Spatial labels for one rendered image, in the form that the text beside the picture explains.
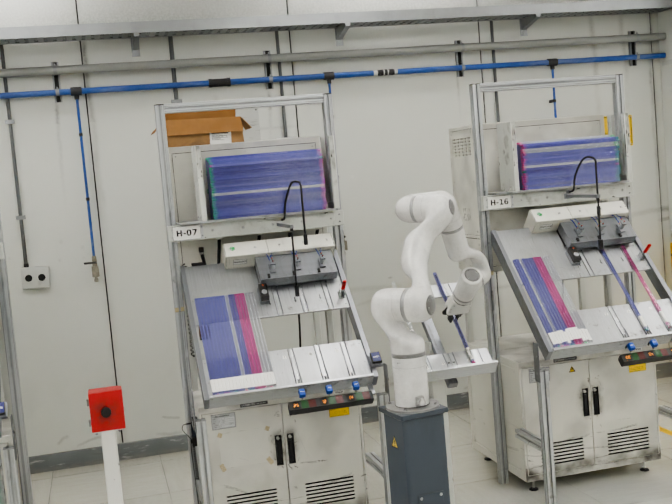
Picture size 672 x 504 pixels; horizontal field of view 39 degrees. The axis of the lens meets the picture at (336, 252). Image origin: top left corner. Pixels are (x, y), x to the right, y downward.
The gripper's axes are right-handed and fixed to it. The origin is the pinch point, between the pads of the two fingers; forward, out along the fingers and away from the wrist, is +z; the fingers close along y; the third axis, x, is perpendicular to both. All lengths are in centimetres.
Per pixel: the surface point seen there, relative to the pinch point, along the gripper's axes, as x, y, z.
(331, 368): 12, 54, 8
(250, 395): 19, 89, 7
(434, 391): 23.3, 10.8, 18.8
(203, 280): -42, 98, 16
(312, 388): 20, 64, 8
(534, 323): 3.5, -38.5, 8.1
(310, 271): -36, 52, 9
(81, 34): -222, 136, 35
